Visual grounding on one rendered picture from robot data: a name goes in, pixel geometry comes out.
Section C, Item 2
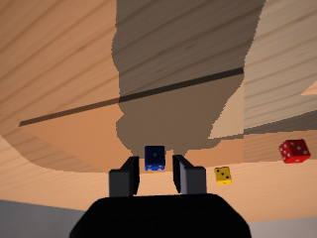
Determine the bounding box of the blue die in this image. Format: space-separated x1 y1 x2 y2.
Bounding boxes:
145 146 165 171

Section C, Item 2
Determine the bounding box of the yellow die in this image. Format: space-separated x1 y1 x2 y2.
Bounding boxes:
214 167 232 185

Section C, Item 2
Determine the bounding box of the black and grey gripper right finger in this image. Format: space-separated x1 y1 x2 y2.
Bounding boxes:
172 155 207 194

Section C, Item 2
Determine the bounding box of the red die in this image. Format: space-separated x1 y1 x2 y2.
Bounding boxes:
279 140 311 164

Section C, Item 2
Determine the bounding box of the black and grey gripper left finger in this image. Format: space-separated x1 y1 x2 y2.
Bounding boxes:
108 156 140 197

